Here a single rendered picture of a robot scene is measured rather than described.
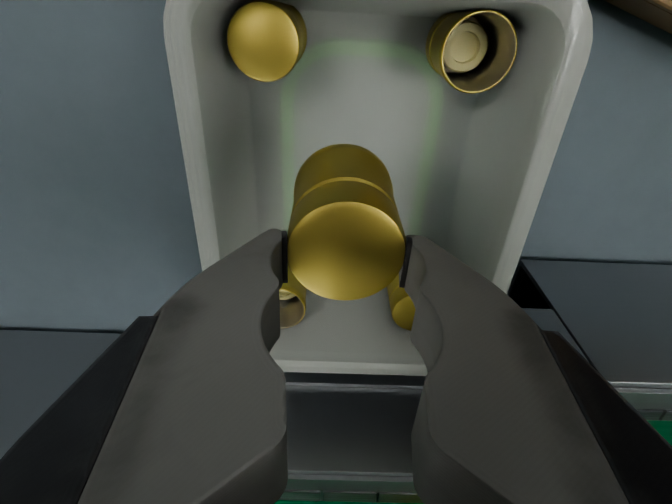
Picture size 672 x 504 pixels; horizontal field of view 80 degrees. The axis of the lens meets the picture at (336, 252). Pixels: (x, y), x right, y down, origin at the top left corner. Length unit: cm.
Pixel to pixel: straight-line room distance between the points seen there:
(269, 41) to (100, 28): 13
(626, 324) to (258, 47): 27
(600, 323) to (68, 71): 37
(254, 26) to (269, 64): 2
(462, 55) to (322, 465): 26
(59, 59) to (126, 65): 4
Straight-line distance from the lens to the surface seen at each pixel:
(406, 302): 28
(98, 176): 34
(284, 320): 29
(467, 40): 25
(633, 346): 31
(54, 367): 41
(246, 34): 21
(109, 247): 37
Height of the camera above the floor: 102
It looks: 57 degrees down
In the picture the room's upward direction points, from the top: 180 degrees clockwise
